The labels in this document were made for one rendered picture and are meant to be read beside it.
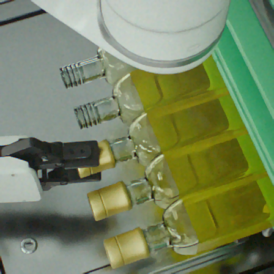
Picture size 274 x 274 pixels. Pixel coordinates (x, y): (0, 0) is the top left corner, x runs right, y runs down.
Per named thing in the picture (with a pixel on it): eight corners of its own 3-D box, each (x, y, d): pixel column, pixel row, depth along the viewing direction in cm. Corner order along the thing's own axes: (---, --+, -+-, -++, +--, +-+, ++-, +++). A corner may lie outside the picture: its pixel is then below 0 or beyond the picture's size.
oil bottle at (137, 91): (262, 49, 99) (107, 98, 96) (268, 25, 93) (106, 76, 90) (279, 84, 96) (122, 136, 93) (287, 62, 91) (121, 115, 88)
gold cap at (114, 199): (122, 187, 89) (87, 199, 88) (121, 175, 86) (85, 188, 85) (132, 213, 88) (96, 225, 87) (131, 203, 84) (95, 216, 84)
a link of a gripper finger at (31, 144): (-18, 169, 87) (27, 175, 89) (7, 142, 81) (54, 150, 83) (-18, 159, 87) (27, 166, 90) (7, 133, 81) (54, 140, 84)
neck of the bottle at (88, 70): (95, 63, 96) (59, 74, 95) (94, 51, 93) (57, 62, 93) (103, 82, 95) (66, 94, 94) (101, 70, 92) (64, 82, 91)
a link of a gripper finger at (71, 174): (48, 192, 93) (103, 188, 93) (45, 183, 90) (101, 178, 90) (47, 169, 94) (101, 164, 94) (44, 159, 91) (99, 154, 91)
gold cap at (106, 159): (106, 146, 92) (72, 158, 91) (105, 134, 88) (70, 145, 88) (116, 171, 90) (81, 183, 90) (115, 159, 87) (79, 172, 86)
